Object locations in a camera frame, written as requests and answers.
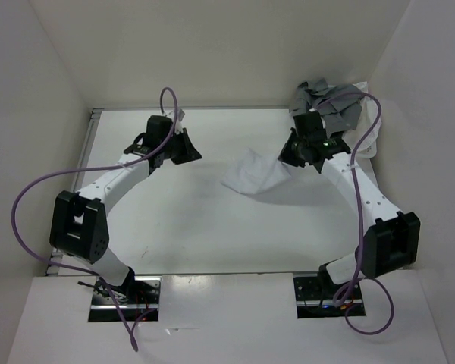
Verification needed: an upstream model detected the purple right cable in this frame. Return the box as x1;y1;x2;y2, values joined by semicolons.
306;92;396;335

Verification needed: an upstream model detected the white skirt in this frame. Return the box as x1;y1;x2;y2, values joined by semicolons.
343;96;382;158
221;148;291;196

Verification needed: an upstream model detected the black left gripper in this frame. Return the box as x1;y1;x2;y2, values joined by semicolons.
161;128;202;165

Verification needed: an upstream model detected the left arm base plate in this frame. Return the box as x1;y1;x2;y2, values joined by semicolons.
79;276;162;323

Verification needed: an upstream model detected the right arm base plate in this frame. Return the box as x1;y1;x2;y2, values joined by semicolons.
293;271;366;319

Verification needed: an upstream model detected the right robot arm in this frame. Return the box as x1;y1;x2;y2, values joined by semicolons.
278;111;421;298

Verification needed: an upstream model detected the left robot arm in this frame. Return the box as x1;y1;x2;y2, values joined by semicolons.
49;115;202;303

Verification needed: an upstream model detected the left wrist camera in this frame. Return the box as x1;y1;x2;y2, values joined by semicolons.
174;108;185;134

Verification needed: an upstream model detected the grey skirt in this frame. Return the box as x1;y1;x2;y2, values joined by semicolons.
289;78;364;137

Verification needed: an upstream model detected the white skirt in pile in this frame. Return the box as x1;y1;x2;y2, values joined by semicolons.
343;96;382;158

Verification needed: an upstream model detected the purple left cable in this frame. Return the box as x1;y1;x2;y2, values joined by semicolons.
11;87;180;353

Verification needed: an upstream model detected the purple cable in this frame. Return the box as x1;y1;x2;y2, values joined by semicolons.
11;87;180;353
306;92;396;335

